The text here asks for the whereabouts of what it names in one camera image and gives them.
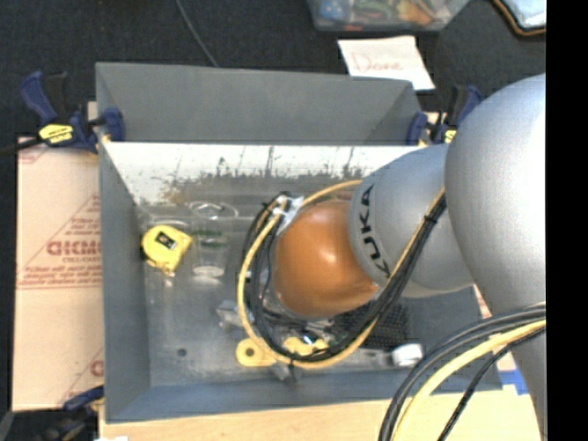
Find yellow plastic tool with hole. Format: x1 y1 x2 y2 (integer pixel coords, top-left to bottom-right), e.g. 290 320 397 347
235 336 330 368

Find black ribbed mat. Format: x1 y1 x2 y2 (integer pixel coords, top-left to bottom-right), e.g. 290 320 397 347
334 301 411 351

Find white and grey small object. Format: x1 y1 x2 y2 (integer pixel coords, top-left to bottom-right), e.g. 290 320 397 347
377 343 424 368

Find clear plastic cup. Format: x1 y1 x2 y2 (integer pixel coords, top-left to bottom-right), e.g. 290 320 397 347
187 199 240 285

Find yellow tape measure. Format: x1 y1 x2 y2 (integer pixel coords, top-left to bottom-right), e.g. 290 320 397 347
139 225 194 276

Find brown cardboard board red print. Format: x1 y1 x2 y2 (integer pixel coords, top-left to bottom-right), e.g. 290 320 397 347
11 136 106 413

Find grey metal bin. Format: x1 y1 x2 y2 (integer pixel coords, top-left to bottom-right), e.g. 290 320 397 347
95 62 503 424

